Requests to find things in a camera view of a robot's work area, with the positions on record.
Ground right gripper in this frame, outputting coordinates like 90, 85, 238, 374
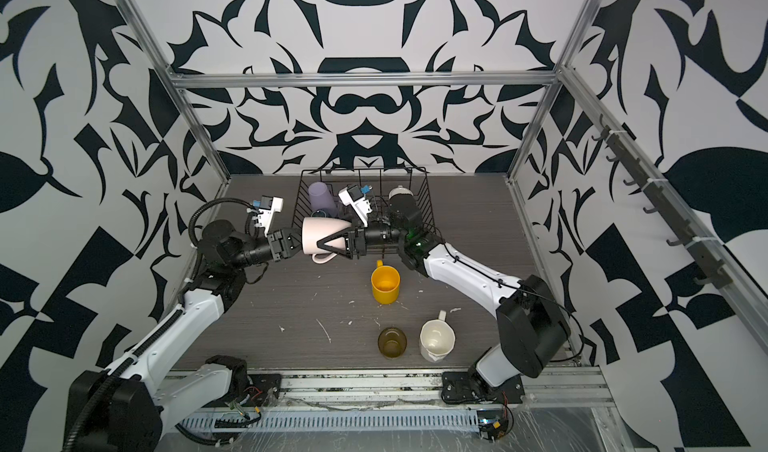
326, 211, 414, 262

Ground cream mug pink handle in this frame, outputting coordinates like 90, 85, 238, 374
301, 217, 351, 265

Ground lavender plastic cup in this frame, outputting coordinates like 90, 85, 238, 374
308, 182, 338, 218

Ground yellow mug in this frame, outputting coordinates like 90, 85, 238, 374
370, 260, 401, 305

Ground white mug red inside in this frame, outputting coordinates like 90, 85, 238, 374
388, 186, 416, 206

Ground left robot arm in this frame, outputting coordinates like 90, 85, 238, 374
62, 220, 302, 451

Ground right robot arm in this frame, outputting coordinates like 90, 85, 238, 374
301, 194, 571, 389

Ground olive green glass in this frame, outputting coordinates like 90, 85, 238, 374
377, 327, 408, 359

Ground cream white mug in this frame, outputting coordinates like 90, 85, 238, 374
419, 310, 456, 363

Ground green circuit board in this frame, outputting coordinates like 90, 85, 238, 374
477, 408, 514, 442

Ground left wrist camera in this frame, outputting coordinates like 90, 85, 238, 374
247, 196, 284, 234

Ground black wire dish rack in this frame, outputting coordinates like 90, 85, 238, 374
292, 165, 435, 258

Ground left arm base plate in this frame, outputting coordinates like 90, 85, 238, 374
237, 373, 282, 407

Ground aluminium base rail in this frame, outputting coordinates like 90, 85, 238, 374
249, 365, 616, 411

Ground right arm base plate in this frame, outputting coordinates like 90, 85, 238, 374
440, 372, 525, 405

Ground aluminium frame crossbar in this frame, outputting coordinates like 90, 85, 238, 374
169, 71, 556, 90

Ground white slotted cable duct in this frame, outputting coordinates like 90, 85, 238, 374
182, 409, 480, 433

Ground grey wall hook rail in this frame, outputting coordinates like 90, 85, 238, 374
593, 118, 733, 289

